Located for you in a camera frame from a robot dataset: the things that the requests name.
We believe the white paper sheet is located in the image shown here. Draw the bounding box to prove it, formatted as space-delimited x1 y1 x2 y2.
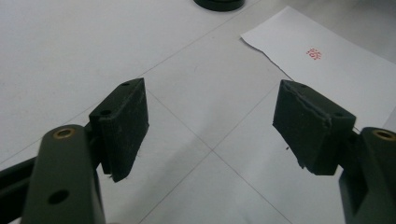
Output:
239 6 396 133

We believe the round red ink pad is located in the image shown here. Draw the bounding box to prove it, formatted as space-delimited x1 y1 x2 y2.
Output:
192 0 246 13

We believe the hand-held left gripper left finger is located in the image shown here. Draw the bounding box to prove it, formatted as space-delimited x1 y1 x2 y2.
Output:
88 77 150 183

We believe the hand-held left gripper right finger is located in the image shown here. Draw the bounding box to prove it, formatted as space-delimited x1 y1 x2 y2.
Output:
272 79 357 176

